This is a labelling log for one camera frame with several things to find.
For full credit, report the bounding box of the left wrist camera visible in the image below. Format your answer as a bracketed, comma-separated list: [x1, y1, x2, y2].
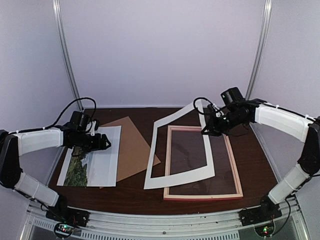
[86, 119, 100, 136]

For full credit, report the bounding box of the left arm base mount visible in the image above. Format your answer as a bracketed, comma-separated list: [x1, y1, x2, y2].
[41, 195, 90, 240]

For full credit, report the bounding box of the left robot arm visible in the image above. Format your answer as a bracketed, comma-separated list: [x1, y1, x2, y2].
[0, 111, 112, 222]

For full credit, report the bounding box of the landscape photo print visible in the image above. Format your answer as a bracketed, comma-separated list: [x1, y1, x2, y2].
[56, 125, 122, 187]

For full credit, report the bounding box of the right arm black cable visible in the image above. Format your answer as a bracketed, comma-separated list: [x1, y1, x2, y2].
[193, 97, 251, 137]

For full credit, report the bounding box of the right aluminium corner post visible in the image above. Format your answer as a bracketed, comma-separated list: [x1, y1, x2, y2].
[245, 0, 273, 100]

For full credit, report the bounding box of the white mat board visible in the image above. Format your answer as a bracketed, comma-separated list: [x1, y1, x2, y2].
[143, 100, 215, 190]

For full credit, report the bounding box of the left aluminium corner post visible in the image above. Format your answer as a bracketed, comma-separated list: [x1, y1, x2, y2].
[52, 0, 80, 99]

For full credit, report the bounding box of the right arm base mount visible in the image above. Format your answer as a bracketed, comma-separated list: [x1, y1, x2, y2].
[238, 195, 282, 238]

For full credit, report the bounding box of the clear acrylic sheet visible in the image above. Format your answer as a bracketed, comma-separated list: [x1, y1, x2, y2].
[169, 130, 237, 196]

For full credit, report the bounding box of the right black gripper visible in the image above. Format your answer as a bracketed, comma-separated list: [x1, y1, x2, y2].
[201, 108, 246, 137]

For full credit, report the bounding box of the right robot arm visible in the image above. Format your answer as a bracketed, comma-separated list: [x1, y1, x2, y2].
[201, 87, 320, 221]

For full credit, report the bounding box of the front aluminium rail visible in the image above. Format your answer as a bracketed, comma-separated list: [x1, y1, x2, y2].
[24, 191, 303, 240]

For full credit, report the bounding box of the pink wooden picture frame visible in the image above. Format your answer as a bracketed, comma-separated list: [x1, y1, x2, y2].
[163, 125, 244, 201]

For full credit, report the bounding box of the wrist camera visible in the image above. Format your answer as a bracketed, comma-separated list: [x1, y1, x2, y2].
[207, 103, 224, 118]
[86, 119, 100, 136]

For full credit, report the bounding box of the aluminium corner post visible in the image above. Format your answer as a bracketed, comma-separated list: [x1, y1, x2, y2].
[245, 0, 273, 100]
[52, 0, 80, 99]

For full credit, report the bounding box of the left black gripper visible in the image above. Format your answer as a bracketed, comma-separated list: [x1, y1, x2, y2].
[73, 131, 111, 152]

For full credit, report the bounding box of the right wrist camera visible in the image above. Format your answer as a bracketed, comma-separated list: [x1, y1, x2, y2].
[207, 103, 224, 118]

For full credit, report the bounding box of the brown backing board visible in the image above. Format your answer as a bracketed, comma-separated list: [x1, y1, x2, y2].
[103, 116, 151, 182]

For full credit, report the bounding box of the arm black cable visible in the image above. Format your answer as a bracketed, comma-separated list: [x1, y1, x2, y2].
[42, 97, 98, 133]
[193, 97, 251, 137]

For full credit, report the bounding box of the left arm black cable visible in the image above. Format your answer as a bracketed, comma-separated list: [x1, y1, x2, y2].
[42, 97, 98, 133]

